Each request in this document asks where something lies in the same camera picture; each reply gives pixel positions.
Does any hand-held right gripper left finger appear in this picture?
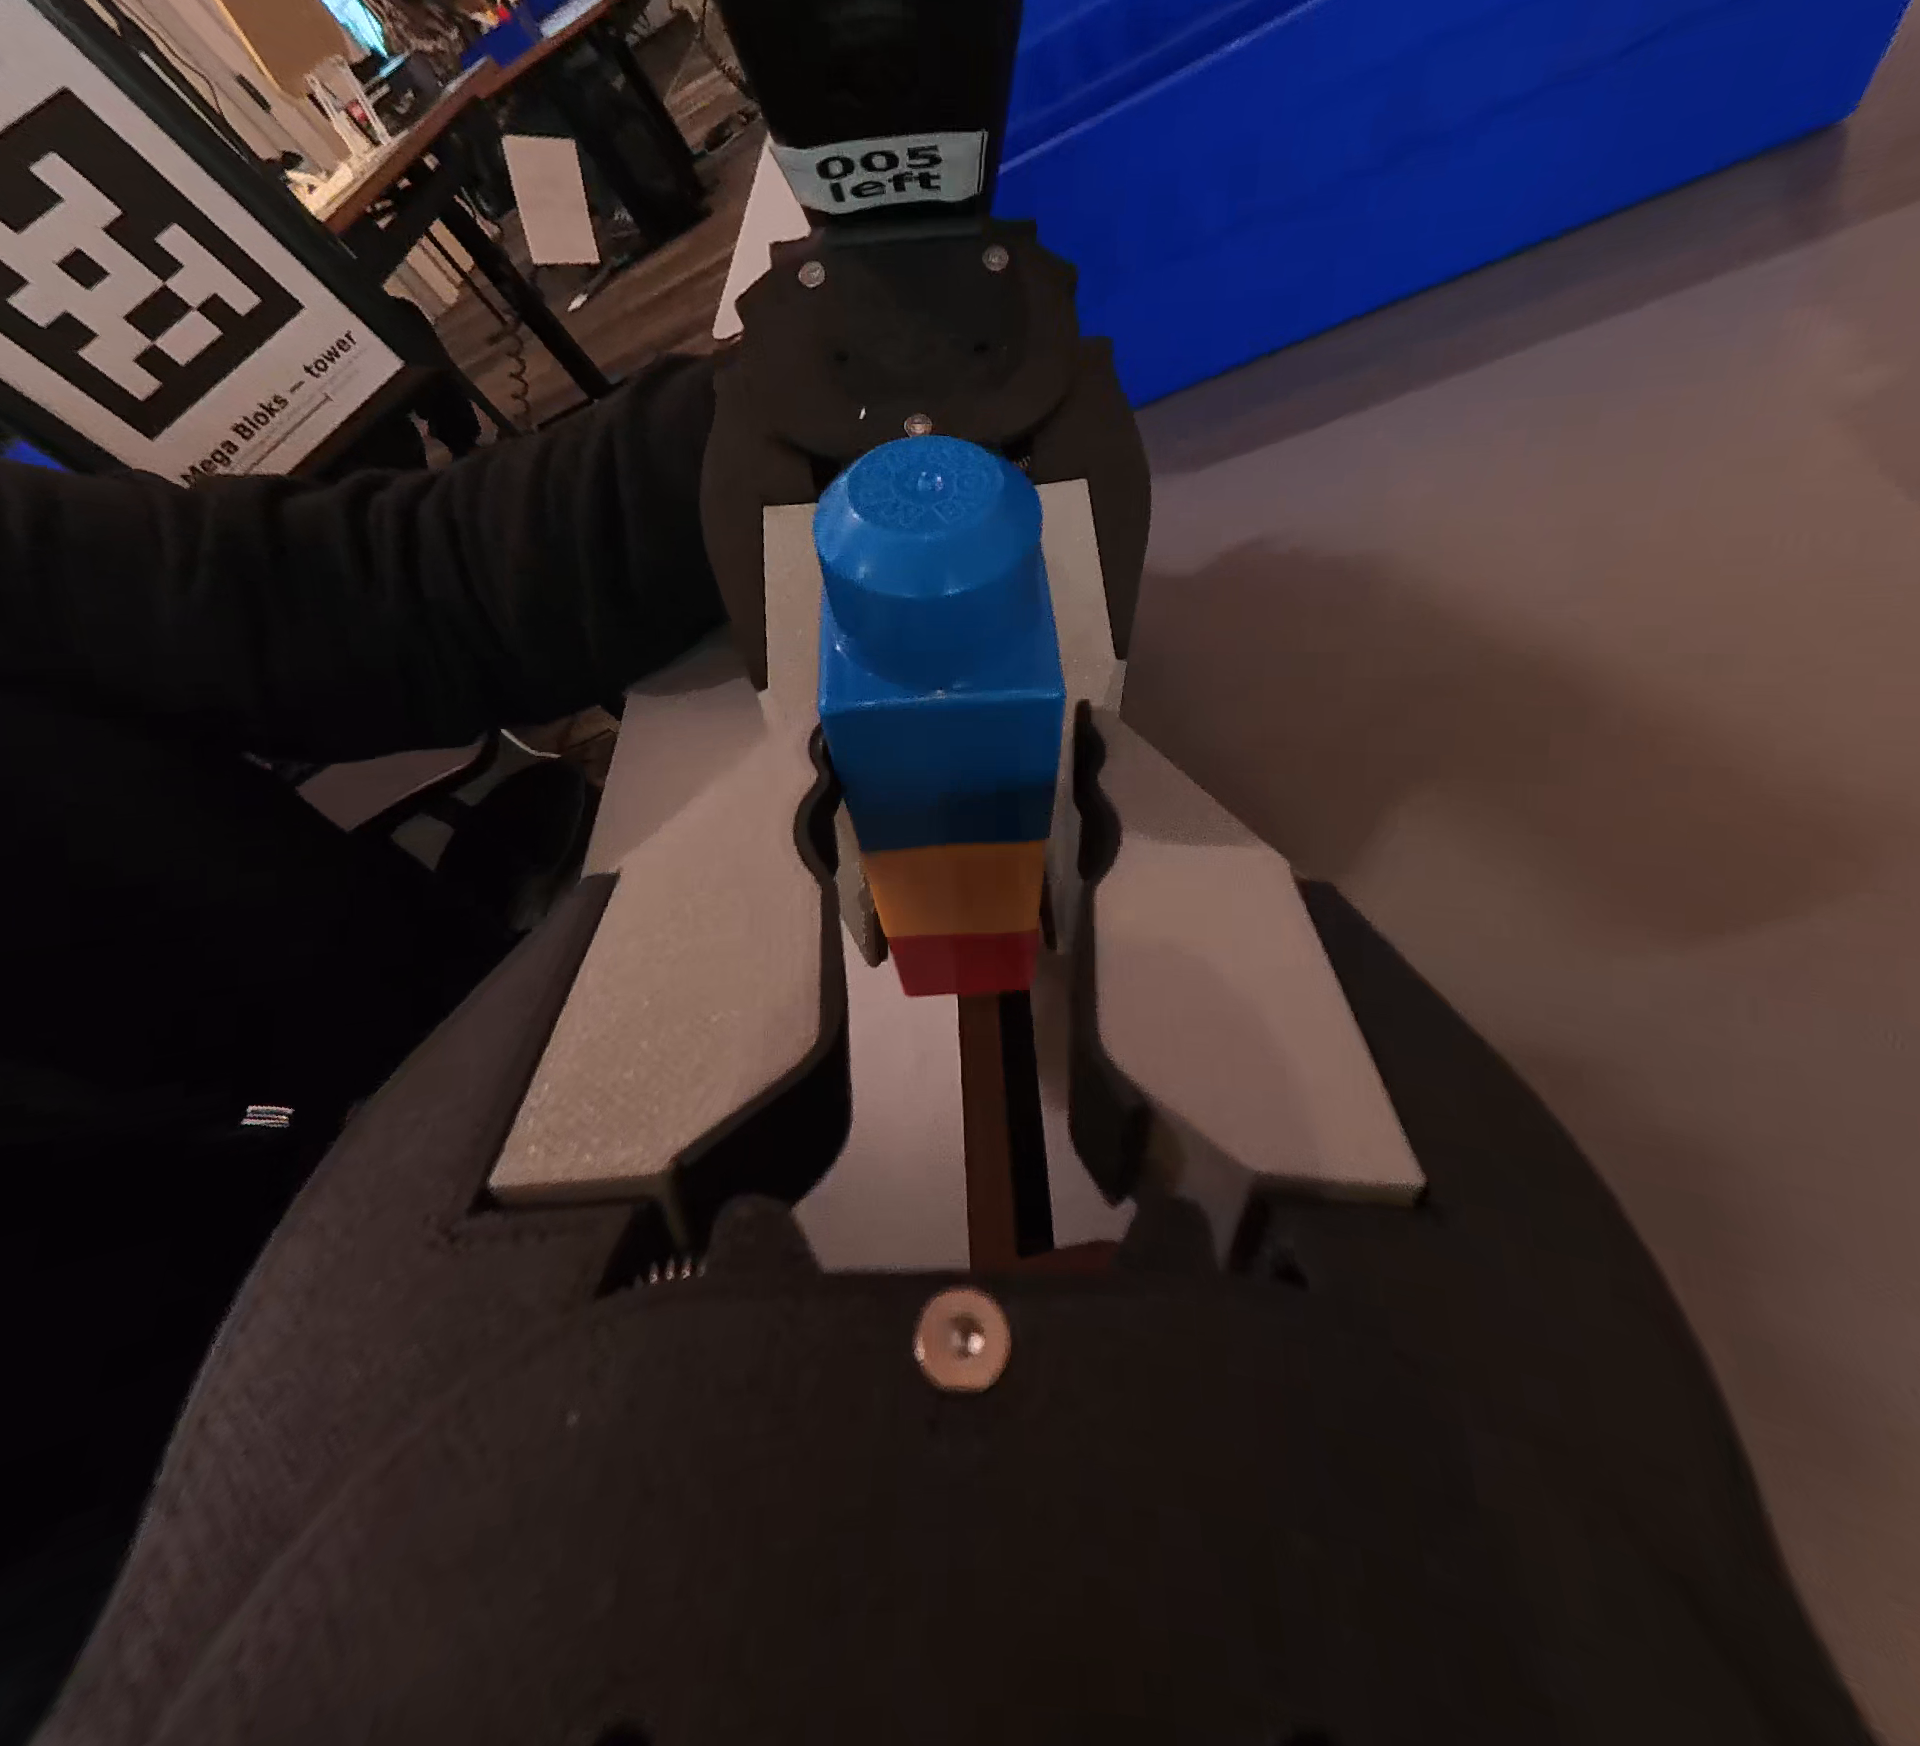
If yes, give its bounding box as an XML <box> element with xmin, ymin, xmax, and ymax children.
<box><xmin>486</xmin><ymin>708</ymin><xmax>854</xmax><ymax>1259</ymax></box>

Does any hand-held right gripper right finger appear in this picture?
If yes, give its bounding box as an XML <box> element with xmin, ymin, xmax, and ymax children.
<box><xmin>1065</xmin><ymin>708</ymin><xmax>1429</xmax><ymax>1259</ymax></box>

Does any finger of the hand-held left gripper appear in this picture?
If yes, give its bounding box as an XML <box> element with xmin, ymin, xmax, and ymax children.
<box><xmin>761</xmin><ymin>492</ymin><xmax>894</xmax><ymax>966</ymax></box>
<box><xmin>1037</xmin><ymin>478</ymin><xmax>1132</xmax><ymax>956</ymax></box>

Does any blue mega block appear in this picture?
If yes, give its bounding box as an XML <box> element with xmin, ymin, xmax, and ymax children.
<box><xmin>814</xmin><ymin>432</ymin><xmax>1069</xmax><ymax>863</ymax></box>

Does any red mega block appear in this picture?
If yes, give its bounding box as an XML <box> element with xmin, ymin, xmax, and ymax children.
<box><xmin>889</xmin><ymin>927</ymin><xmax>1039</xmax><ymax>999</ymax></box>

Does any orange mega block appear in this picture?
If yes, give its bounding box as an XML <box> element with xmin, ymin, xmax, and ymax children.
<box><xmin>866</xmin><ymin>839</ymin><xmax>1049</xmax><ymax>948</ymax></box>

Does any blue plastic storage bin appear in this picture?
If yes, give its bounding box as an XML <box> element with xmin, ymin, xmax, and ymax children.
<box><xmin>998</xmin><ymin>0</ymin><xmax>1920</xmax><ymax>411</ymax></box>

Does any person's left forearm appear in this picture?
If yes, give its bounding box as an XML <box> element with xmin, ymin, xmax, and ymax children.
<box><xmin>0</xmin><ymin>357</ymin><xmax>739</xmax><ymax>771</ymax></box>

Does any white board panel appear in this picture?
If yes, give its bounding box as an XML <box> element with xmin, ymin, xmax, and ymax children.
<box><xmin>503</xmin><ymin>133</ymin><xmax>604</xmax><ymax>269</ymax></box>

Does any wooden background table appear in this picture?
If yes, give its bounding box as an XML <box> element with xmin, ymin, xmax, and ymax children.
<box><xmin>316</xmin><ymin>0</ymin><xmax>707</xmax><ymax>411</ymax></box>

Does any black white tag sign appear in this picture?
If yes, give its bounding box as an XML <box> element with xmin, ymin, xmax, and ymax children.
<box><xmin>0</xmin><ymin>0</ymin><xmax>445</xmax><ymax>489</ymax></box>

